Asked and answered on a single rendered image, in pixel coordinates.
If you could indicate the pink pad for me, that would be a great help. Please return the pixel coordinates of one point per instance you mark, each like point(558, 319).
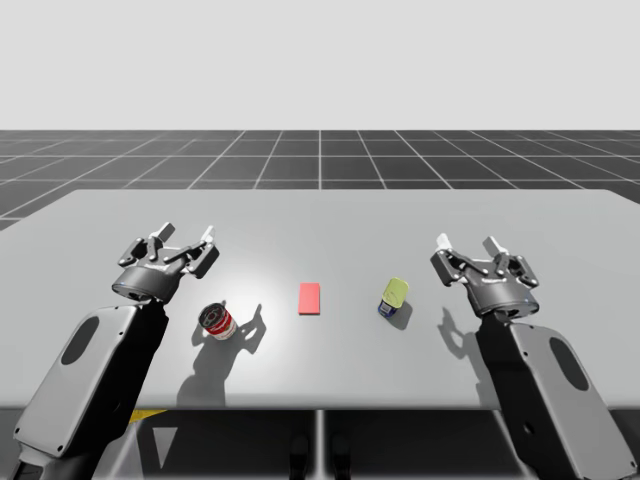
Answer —
point(309, 298)

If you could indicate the red and white can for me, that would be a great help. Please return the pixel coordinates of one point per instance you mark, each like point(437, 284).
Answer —
point(218, 322)

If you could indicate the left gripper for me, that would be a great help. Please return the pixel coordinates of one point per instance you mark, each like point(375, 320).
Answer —
point(146, 281)

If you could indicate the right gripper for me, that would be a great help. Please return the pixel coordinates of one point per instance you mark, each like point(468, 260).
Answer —
point(502, 295)

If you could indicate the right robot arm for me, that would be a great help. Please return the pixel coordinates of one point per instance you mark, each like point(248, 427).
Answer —
point(555, 395)

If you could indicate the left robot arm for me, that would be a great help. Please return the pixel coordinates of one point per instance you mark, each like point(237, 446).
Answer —
point(80, 380)

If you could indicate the green and blue rectangular can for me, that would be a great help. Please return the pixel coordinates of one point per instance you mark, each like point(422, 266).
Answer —
point(392, 296)

